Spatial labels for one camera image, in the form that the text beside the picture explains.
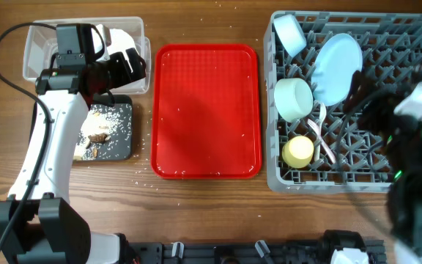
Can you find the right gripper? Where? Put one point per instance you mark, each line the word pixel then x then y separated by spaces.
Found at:
pixel 360 88

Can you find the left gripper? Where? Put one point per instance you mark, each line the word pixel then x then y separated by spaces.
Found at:
pixel 124 75

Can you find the white paper napkin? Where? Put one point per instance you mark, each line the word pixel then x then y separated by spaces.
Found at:
pixel 120 42

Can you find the white plastic spoon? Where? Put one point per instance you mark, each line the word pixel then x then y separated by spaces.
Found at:
pixel 320 121

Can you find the food scraps and rice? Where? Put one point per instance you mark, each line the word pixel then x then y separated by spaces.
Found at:
pixel 106 134

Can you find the white plastic fork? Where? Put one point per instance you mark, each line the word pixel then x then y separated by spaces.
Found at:
pixel 317 130

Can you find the light blue plate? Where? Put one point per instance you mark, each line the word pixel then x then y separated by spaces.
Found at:
pixel 339 58

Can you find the mint green bowl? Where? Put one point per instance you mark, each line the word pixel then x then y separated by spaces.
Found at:
pixel 293 98

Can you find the yellow plastic cup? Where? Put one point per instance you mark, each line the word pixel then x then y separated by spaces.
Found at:
pixel 298 152

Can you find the light blue bowl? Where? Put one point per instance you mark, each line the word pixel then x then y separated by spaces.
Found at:
pixel 290 34

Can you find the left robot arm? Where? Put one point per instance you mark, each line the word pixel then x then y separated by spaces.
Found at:
pixel 37 222

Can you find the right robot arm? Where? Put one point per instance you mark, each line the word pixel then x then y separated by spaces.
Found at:
pixel 404 198

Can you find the grey dishwasher rack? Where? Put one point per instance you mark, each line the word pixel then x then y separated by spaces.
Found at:
pixel 391 45

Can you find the black plastic tray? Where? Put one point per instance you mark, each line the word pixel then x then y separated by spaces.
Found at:
pixel 68 113

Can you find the red serving tray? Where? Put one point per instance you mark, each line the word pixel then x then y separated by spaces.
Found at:
pixel 206 112

